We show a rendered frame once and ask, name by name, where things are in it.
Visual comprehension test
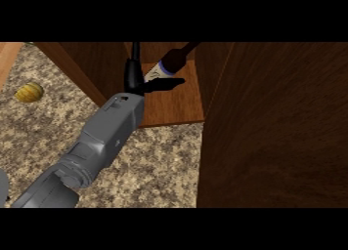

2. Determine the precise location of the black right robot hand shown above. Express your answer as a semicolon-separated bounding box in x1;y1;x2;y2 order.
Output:
123;41;186;97

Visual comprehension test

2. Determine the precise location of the dark wine bottle white label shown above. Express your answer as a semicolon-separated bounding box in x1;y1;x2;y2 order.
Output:
143;41;203;83

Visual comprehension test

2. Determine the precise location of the brown wooden cabinet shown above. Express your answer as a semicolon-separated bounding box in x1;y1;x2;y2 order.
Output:
32;41;237;129

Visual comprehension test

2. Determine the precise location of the dark brown cabinet door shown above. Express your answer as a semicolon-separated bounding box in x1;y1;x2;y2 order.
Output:
195;41;348;209

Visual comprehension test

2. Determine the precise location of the yellow squash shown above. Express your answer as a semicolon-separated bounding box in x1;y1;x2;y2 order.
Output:
15;81;46;104

